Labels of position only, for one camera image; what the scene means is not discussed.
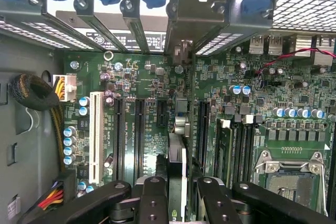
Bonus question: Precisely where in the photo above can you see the silver rear port block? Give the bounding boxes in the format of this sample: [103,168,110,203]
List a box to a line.
[294,34,313,58]

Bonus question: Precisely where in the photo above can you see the metal CPU socket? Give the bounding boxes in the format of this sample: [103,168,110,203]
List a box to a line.
[253,150,329,216]

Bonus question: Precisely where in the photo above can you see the white power connector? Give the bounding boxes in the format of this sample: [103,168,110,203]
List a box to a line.
[52,73,78,102]

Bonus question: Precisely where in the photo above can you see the red and black wire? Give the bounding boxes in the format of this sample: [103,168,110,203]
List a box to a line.
[254,47,336,90]

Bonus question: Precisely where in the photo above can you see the green RAM stick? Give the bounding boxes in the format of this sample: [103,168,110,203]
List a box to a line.
[216,119,234,186]

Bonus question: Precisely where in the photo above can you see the black connector with coloured wires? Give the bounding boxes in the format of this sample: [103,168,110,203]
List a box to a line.
[36,169,77,212]

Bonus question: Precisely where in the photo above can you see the black braided cable bundle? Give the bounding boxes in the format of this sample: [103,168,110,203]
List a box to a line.
[8,73,67,174]

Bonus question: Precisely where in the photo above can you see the silver USB port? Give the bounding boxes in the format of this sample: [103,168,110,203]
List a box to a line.
[248,35,266,55]
[267,35,285,56]

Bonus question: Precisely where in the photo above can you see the black RAM slot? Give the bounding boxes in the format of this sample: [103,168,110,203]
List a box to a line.
[232,115,245,185]
[243,114,257,183]

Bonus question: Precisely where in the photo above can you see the short black expansion slot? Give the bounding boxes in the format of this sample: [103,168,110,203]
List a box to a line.
[156,100,167,127]

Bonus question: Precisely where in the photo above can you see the metal slot cover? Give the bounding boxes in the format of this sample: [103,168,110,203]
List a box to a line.
[120,0,151,54]
[73,0,128,53]

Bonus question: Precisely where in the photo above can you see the long black expansion slot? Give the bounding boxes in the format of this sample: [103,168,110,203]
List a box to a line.
[196,100,211,174]
[113,97,126,183]
[134,99,146,183]

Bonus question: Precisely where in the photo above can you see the grey PC case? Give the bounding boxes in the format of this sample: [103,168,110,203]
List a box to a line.
[0,0,336,224]

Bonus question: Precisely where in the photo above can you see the white PCI expansion slot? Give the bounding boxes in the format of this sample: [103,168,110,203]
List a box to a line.
[88,91,104,185]

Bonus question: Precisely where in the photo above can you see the green motherboard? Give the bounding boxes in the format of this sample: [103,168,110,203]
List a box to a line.
[61,34,336,217]

